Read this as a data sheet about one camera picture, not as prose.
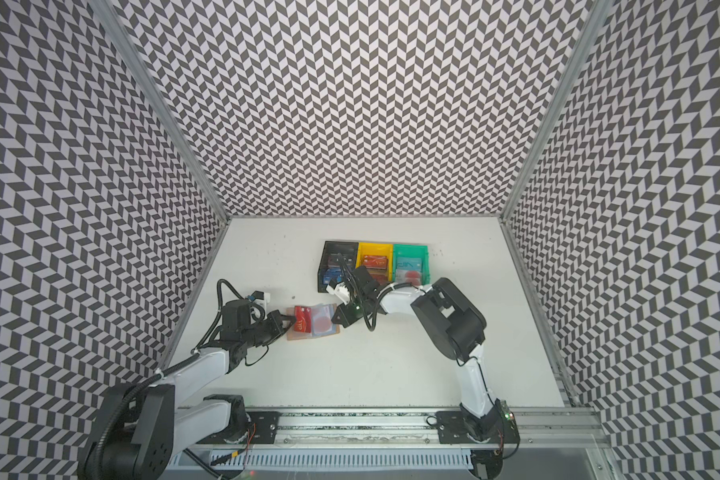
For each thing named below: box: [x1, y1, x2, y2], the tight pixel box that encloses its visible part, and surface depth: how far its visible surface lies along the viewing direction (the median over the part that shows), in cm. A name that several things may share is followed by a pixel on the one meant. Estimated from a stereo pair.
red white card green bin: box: [396, 268, 422, 287], surface depth 101 cm
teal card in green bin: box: [396, 256, 422, 270], surface depth 104 cm
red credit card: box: [294, 305, 312, 333], surface depth 90 cm
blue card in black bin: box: [322, 268, 343, 285], surface depth 100 cm
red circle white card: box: [311, 303, 337, 336], surface depth 92 cm
